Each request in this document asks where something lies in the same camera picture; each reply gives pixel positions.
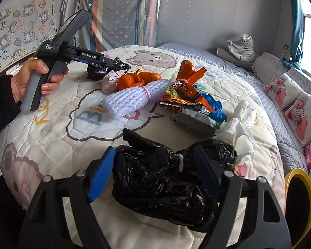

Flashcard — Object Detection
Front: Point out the white hanging cloth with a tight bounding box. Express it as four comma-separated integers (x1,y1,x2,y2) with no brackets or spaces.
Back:
61,0,86,42

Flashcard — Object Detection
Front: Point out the light grey pillow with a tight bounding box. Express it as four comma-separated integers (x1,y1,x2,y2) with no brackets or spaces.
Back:
251,52,288,83

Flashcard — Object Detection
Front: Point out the pink cloth wad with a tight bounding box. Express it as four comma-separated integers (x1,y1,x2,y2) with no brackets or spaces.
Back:
102,71,125,94

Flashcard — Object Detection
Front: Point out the person's left forearm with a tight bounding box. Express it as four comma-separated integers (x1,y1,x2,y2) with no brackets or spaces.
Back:
0,75,22,144

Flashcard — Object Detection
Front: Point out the blue curtain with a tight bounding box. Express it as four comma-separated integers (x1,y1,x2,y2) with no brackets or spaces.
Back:
288,0,305,72

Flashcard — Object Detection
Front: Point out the grey quilted bedspread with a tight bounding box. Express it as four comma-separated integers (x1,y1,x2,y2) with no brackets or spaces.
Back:
215,57,309,173

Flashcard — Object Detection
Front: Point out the plain orange snack wrapper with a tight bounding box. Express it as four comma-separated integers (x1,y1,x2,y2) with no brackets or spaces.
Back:
177,60,207,86

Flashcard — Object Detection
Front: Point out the grey lace-trimmed sheet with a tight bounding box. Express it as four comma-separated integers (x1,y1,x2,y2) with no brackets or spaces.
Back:
157,41,223,65

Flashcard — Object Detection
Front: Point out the white foam fruit net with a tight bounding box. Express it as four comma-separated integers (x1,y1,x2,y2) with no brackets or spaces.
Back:
104,78,171,118

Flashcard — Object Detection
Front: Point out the small black plastic bag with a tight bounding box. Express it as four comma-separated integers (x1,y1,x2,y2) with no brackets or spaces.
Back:
87,57,131,81

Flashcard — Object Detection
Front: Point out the tiger plush in plastic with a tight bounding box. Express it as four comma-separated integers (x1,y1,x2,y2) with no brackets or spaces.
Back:
227,32,257,63

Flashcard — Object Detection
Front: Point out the white tissue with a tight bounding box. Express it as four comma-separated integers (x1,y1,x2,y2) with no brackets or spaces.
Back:
218,100,258,166

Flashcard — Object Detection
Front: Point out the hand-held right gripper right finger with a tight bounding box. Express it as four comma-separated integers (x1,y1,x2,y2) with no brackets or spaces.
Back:
193,145,292,249

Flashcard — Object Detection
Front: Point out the grey patterned cushion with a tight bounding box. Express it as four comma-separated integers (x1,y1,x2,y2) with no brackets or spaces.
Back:
282,67,311,96

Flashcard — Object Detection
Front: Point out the baby print pillow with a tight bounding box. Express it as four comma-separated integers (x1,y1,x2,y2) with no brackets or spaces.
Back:
263,73,304,112
282,92,311,146

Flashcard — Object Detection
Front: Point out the dark grey pillow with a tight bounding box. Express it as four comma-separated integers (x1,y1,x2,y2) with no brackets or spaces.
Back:
216,48,252,68

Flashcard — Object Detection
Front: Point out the cartoon printed wall cloth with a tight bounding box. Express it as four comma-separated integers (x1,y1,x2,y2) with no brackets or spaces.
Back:
0,0,56,81

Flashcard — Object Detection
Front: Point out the printed cartoon quilt blanket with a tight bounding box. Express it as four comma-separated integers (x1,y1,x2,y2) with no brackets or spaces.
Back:
0,45,285,249

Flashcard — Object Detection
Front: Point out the yellow-rimmed trash bin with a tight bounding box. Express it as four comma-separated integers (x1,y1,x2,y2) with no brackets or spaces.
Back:
284,168,311,248

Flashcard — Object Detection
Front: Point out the green and silver snack wrapper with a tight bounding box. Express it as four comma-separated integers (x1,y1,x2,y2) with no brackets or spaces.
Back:
170,109,221,137

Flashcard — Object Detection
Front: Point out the large black plastic bag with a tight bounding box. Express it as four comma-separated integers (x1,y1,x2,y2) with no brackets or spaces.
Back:
112,128,237,233

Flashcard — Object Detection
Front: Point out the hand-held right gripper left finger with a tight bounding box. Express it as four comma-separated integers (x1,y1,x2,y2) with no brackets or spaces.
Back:
18,146,117,249

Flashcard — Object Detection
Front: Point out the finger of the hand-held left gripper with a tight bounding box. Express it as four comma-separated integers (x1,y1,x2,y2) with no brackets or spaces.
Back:
88,54,117,69

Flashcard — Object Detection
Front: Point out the person's left hand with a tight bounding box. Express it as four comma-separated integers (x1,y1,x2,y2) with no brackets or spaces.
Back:
12,58,69,103

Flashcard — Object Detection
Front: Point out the orange and black snack wrapper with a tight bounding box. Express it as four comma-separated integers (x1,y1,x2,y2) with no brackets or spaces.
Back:
159,80,215,113

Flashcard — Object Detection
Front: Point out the blue rubber glove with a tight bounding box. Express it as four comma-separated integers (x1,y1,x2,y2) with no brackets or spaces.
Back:
194,84,227,122

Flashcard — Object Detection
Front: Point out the orange peel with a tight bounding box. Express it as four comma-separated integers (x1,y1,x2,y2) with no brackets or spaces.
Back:
117,73,146,91

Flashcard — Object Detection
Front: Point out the striped hanging bed sheet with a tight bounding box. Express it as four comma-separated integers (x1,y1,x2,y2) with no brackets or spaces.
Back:
81,0,161,52

